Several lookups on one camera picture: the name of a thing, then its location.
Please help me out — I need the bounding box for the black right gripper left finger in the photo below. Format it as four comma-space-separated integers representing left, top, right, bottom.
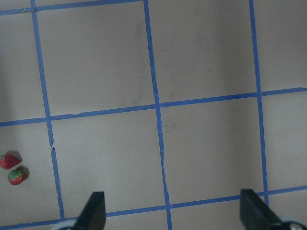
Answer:
51, 191, 107, 230

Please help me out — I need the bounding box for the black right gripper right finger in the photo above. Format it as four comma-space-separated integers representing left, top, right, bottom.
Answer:
239, 188, 307, 230

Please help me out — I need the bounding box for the red strawberry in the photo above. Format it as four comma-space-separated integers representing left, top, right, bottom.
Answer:
0, 154, 21, 170
8, 169, 26, 185

